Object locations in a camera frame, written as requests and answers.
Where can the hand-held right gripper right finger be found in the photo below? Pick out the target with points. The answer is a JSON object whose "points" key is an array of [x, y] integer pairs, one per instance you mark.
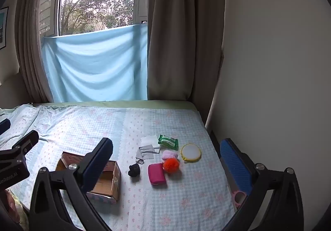
{"points": [[235, 163]]}

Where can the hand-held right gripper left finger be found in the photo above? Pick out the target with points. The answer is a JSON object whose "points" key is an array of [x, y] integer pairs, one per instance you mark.
{"points": [[94, 169]]}

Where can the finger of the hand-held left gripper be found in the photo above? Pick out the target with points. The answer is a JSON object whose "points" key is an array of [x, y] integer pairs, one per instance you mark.
{"points": [[27, 141], [4, 126]]}

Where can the cardboard box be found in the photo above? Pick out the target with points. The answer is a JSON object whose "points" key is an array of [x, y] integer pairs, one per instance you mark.
{"points": [[108, 181]]}

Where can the black sock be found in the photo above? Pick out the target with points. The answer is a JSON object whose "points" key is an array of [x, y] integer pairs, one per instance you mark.
{"points": [[134, 170]]}

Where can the grey cleaning cloth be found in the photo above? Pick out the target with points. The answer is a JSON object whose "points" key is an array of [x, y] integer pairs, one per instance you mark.
{"points": [[146, 152]]}

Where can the white tissue sheet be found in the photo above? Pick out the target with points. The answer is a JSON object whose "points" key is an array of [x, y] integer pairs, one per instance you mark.
{"points": [[149, 140]]}

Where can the magenta soft pouch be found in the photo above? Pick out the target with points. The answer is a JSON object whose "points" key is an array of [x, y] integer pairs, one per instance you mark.
{"points": [[156, 174]]}

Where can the orange pompom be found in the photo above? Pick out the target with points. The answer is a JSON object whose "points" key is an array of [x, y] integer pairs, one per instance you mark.
{"points": [[171, 165]]}

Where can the pink fluffy puff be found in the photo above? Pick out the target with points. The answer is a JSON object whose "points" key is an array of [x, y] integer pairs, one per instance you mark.
{"points": [[169, 154]]}

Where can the green wet wipes pack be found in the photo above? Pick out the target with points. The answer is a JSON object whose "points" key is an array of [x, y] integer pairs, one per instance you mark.
{"points": [[168, 141]]}

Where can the pink plastic object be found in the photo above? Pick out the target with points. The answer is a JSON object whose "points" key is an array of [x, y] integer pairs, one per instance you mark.
{"points": [[236, 201]]}

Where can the blue checked floral bedsheet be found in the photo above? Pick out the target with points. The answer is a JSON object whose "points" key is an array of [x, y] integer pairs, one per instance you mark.
{"points": [[181, 202]]}

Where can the green mattress cover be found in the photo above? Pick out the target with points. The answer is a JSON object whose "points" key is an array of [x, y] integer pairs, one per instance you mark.
{"points": [[129, 103]]}

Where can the narrow beige curtain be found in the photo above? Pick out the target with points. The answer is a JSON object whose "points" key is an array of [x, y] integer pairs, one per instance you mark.
{"points": [[29, 39]]}

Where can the light blue hanging cloth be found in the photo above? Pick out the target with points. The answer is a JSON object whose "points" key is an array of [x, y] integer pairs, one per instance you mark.
{"points": [[95, 65]]}

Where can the wide beige curtain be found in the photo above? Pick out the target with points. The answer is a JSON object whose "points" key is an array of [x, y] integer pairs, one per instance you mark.
{"points": [[186, 39]]}

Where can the framed wall picture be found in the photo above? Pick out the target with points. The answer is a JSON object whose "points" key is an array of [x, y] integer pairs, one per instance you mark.
{"points": [[3, 28]]}

